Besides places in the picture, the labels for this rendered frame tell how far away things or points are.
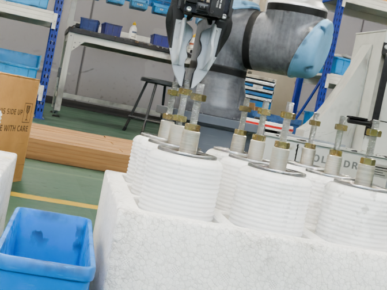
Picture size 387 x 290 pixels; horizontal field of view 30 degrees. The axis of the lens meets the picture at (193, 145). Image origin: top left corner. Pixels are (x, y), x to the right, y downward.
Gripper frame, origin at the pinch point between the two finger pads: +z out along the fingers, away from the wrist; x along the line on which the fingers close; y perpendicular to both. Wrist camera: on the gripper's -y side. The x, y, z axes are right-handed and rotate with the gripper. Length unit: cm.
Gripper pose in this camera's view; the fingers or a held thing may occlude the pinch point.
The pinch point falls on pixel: (187, 77)
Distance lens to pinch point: 102.3
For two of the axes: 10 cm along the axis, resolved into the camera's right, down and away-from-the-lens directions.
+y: 0.7, 0.7, -9.9
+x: 9.8, 1.9, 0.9
